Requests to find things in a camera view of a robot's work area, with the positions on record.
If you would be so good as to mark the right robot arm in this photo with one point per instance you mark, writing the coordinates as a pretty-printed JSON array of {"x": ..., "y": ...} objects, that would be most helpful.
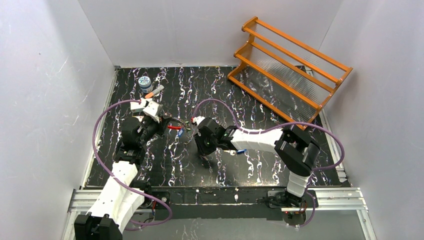
[{"x": 297, "y": 150}]

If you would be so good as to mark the orange and white tube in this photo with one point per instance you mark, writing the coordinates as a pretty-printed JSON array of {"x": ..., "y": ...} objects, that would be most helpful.
[{"x": 154, "y": 92}]

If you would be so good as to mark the key with blue tag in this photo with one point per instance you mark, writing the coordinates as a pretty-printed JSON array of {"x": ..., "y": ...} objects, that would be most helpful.
[{"x": 236, "y": 152}]

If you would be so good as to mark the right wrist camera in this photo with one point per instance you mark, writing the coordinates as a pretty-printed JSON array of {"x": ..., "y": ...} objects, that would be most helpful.
[{"x": 195, "y": 121}]

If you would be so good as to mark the orange wooden shelf rack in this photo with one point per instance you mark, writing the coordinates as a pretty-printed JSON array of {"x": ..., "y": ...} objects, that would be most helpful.
[{"x": 288, "y": 76}]

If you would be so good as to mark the white medicine box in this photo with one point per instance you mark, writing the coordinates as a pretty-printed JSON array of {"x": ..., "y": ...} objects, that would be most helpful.
[{"x": 138, "y": 106}]

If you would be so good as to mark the keyring with coloured key tags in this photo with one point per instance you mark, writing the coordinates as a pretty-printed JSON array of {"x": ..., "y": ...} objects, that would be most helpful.
[{"x": 177, "y": 124}]

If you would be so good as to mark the aluminium rail frame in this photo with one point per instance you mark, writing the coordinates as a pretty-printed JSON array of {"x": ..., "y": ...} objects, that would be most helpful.
[{"x": 252, "y": 202}]

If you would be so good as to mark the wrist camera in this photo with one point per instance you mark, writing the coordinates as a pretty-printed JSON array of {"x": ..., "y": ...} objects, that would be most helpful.
[
  {"x": 151, "y": 108},
  {"x": 195, "y": 121}
]

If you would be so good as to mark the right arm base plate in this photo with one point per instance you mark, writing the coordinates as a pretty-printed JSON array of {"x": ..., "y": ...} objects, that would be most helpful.
[{"x": 282, "y": 199}]

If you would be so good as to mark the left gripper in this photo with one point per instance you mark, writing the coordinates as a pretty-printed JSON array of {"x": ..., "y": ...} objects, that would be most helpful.
[{"x": 164, "y": 122}]

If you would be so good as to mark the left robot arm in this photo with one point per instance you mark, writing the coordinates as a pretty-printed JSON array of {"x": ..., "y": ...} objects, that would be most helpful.
[{"x": 116, "y": 204}]

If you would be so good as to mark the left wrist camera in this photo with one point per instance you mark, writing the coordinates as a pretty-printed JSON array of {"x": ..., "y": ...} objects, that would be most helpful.
[{"x": 151, "y": 108}]

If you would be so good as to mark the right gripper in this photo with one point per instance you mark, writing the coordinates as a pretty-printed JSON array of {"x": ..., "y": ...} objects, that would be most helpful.
[{"x": 197, "y": 133}]

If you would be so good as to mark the round blue-white jar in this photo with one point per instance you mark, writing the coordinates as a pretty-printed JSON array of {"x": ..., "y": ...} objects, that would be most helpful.
[{"x": 145, "y": 84}]

